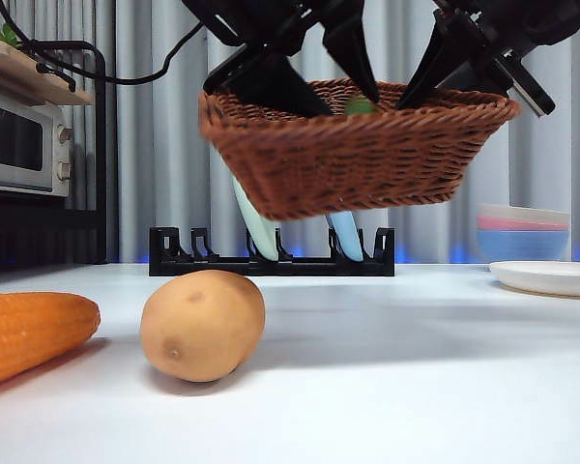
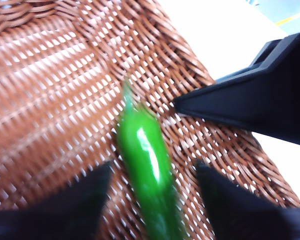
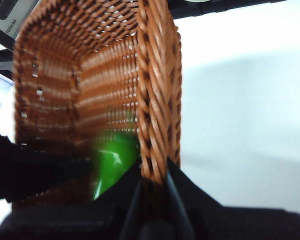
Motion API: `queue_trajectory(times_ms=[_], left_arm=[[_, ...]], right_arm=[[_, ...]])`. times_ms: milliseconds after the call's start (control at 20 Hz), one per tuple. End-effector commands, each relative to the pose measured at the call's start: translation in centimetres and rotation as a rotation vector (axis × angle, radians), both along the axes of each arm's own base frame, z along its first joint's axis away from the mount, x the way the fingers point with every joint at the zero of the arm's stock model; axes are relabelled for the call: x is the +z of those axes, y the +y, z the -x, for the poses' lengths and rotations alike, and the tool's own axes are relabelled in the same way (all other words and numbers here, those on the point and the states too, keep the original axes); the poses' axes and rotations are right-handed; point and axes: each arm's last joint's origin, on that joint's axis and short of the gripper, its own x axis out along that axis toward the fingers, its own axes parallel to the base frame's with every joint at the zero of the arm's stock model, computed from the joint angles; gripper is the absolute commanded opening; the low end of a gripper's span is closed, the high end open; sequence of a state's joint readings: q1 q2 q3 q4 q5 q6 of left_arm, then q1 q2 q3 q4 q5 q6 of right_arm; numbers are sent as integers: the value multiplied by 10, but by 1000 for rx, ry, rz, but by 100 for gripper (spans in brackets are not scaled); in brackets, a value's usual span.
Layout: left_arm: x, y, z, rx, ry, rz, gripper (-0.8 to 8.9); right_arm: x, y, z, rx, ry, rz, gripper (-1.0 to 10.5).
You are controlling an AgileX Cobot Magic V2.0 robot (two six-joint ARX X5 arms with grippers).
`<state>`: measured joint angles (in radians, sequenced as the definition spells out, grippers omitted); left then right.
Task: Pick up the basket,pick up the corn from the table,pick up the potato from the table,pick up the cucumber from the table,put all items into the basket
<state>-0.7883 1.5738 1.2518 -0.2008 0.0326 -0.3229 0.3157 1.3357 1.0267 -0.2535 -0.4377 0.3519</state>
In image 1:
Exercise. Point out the blue bowl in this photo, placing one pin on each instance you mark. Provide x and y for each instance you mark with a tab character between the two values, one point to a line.
522	244

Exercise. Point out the pink bowl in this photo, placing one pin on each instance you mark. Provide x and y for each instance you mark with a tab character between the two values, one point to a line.
522	225

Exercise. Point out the wooden shelf board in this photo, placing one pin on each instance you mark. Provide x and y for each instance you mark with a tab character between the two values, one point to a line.
53	96

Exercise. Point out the brown potato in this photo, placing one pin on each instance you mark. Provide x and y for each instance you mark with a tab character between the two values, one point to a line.
198	324

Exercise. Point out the grey pleated curtain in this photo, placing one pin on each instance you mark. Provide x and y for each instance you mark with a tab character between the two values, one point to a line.
150	169

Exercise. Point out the silver toaster oven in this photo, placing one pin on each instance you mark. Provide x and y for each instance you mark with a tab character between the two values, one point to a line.
9	145

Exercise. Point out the pale green plate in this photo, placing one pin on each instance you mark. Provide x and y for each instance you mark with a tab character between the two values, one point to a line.
258	232

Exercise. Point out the black plate rack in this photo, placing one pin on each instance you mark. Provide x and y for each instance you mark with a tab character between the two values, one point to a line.
174	263

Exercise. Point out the white flat plate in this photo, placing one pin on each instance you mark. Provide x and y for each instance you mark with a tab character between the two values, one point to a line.
546	278

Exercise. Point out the green leaves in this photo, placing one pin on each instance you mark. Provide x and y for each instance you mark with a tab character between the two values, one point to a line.
7	35

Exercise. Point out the pale blue plate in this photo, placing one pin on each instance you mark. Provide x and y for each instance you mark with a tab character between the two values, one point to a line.
348	237

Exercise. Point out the green cucumber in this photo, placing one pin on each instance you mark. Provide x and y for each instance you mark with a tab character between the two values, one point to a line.
362	105

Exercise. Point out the black metal shelf frame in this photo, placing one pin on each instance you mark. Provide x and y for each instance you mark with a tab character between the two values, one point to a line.
100	145

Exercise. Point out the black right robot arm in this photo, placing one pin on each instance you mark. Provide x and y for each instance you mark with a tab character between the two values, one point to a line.
570	14

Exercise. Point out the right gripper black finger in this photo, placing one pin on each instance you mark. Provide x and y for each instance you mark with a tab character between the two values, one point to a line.
444	48
483	72

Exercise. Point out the orange corn cob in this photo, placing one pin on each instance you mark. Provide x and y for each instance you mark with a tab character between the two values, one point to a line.
29	333

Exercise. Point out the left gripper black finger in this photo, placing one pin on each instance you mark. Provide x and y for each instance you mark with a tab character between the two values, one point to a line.
280	82
350	53

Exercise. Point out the off-white bowl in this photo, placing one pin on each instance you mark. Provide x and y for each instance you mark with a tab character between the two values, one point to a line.
522	211

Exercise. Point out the brown wicker basket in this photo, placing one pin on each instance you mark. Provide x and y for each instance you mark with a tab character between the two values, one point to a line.
343	164

